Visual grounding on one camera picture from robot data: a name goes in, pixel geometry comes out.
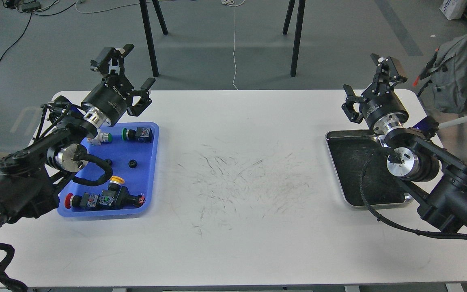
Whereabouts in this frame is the black gripper finger with white pad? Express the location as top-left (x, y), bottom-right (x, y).
top-left (90, 44), bottom-right (135, 77)

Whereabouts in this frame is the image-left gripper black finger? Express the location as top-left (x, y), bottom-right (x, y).
top-left (127, 77), bottom-right (156, 117)

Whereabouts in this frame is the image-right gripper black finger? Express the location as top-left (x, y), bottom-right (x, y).
top-left (369, 53), bottom-right (408, 96)
top-left (341, 84), bottom-right (368, 124)

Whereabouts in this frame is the black cylindrical gripper body, image right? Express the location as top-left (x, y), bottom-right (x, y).
top-left (361, 91), bottom-right (409, 134)

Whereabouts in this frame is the black cylindrical gripper body, image left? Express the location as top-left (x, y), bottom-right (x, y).
top-left (81, 76), bottom-right (133, 126)

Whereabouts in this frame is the silver metal tray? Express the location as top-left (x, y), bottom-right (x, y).
top-left (325, 130), bottom-right (413, 209)

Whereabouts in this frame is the blue plastic tray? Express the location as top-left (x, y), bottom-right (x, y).
top-left (57, 122), bottom-right (159, 217)

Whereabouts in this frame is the green push button black body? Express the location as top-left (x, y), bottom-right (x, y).
top-left (121, 127), bottom-right (154, 143)

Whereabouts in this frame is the orange and green push button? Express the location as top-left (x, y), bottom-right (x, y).
top-left (86, 131), bottom-right (113, 146)

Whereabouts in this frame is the grey backpack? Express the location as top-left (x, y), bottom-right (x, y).
top-left (413, 34), bottom-right (467, 114)

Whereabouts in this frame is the black table leg left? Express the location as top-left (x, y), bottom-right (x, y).
top-left (138, 0), bottom-right (168, 77)

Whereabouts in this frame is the black table leg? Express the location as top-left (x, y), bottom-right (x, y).
top-left (282, 0), bottom-right (306, 77)
top-left (138, 0), bottom-right (168, 77)

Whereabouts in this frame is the yellow mushroom push button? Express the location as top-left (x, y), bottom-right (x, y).
top-left (108, 176), bottom-right (125, 192)

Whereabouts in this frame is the white bag top right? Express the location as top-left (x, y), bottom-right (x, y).
top-left (439, 0), bottom-right (467, 20)

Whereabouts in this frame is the black table leg right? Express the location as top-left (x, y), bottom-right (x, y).
top-left (282, 0), bottom-right (306, 77)

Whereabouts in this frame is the red mushroom push button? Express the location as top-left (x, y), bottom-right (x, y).
top-left (63, 192), bottom-right (99, 210)

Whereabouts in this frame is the black cable on floor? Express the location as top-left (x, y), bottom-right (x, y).
top-left (0, 0), bottom-right (75, 99)

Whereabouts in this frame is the black switch with red terminals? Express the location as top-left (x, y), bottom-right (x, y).
top-left (97, 187), bottom-right (146, 210)

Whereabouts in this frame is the white cable on floor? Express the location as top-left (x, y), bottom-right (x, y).
top-left (221, 0), bottom-right (245, 90)

